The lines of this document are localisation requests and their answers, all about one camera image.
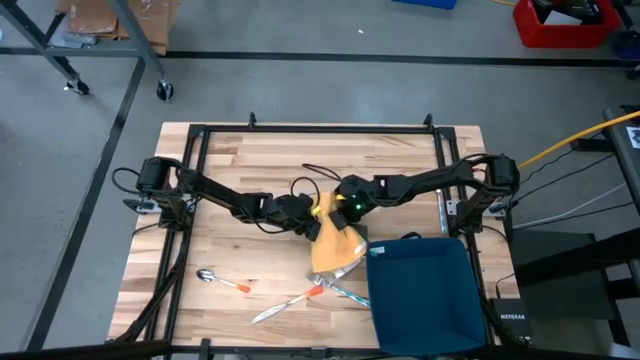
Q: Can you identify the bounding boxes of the grey metal cart on casters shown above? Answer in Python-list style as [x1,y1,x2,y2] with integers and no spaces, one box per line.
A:
[0,0,175,101]

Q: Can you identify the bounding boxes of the black side table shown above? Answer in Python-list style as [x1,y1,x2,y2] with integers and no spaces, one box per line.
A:
[602,104,640,201]

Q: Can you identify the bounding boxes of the brown cardboard sheet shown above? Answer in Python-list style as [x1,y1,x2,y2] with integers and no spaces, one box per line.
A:
[55,0,180,55]

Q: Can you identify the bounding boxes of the navy blue fabric basket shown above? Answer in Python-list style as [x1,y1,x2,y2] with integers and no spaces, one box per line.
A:
[363,231,489,358]

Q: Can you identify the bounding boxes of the yellow cable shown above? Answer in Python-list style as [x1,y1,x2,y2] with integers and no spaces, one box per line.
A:
[518,109,640,170]

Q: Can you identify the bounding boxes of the fork with teal handle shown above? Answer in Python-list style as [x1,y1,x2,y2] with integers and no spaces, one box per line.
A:
[319,279,372,308]

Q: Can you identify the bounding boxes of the black metal table frame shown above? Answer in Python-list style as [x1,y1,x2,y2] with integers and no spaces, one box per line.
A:
[107,112,501,360]

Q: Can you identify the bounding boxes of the mustard yellow towel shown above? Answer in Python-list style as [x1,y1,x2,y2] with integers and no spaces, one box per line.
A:
[308,190,370,275]

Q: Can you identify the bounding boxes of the blue plastic bin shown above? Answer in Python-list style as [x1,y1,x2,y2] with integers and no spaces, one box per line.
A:
[389,0,459,10]

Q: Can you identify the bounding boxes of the black equipment stand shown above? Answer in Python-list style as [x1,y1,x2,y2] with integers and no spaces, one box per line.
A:
[508,227,640,360]

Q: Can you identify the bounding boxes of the black Netgear network switch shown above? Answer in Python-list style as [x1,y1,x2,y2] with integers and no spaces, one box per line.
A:
[488,298,534,344]

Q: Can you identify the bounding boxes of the spoon with orange handle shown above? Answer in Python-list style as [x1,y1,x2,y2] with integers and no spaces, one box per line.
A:
[194,268,252,295]

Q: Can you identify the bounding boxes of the red plastic bin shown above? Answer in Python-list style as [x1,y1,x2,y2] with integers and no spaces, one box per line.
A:
[512,0,622,50]

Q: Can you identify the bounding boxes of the knife with orange handle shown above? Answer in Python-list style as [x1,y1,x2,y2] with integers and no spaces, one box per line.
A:
[249,283,325,327]

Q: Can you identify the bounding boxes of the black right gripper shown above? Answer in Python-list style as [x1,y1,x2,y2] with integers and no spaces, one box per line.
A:
[328,173,385,232]

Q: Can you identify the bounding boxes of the grey cable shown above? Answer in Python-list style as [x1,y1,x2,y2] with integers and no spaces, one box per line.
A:
[512,182,629,231]

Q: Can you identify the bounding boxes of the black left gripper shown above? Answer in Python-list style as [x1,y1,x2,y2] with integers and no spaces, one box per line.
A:
[267,191,323,243]

